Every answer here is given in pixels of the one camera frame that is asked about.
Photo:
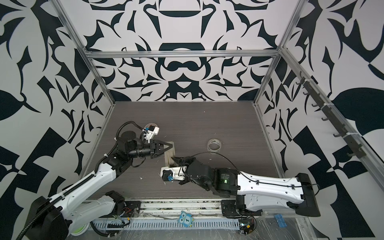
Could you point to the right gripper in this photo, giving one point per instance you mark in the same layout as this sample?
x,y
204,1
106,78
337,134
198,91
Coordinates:
x,y
194,161

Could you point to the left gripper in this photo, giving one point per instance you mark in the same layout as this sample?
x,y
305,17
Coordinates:
x,y
159,143

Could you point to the white remote control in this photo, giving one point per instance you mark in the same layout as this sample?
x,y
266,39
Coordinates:
x,y
169,162

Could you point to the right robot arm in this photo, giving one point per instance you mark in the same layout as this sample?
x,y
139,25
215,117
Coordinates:
x,y
253,194

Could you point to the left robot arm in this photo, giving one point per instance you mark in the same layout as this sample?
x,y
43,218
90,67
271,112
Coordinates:
x,y
55,218

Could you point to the white masking tape roll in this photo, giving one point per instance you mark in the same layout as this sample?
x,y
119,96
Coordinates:
x,y
152,127

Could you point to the clear tape roll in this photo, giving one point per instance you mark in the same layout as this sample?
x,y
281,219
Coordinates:
x,y
214,146

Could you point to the small electronics board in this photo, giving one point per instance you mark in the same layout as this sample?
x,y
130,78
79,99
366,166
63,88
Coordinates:
x,y
247,226

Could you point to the green push button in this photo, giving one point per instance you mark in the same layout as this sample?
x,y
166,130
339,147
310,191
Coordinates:
x,y
83,229

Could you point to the blue tape piece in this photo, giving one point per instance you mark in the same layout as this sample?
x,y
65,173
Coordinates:
x,y
280,221

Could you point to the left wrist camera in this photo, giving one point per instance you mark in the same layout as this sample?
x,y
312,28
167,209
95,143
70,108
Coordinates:
x,y
150,135

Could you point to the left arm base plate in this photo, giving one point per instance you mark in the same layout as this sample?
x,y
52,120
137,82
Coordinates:
x,y
129,209

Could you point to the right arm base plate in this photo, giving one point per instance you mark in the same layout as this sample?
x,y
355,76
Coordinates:
x,y
231,208

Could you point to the white slotted cable duct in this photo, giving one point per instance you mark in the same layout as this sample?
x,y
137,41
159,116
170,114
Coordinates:
x,y
161,224

